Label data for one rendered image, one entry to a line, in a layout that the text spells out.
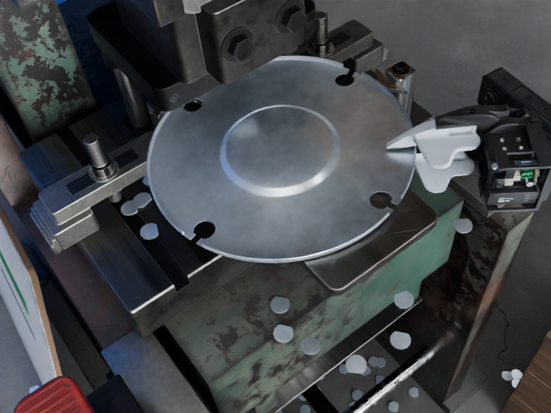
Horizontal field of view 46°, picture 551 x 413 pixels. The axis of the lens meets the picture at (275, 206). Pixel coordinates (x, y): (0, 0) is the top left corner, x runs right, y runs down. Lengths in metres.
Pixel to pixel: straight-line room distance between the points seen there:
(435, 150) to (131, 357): 0.40
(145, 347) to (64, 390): 0.16
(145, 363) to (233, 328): 0.10
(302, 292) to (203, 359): 0.14
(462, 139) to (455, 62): 1.36
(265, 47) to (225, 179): 0.15
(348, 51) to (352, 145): 0.21
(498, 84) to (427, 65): 1.28
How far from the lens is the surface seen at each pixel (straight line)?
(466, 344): 1.15
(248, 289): 0.77
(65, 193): 0.76
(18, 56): 0.86
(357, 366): 0.72
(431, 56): 2.06
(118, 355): 0.77
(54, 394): 0.63
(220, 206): 0.67
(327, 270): 0.62
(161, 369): 0.75
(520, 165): 0.66
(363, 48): 0.90
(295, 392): 1.07
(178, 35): 0.60
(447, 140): 0.69
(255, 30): 0.61
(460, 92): 1.95
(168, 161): 0.72
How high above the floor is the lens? 1.31
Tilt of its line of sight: 53 degrees down
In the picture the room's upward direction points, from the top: 6 degrees counter-clockwise
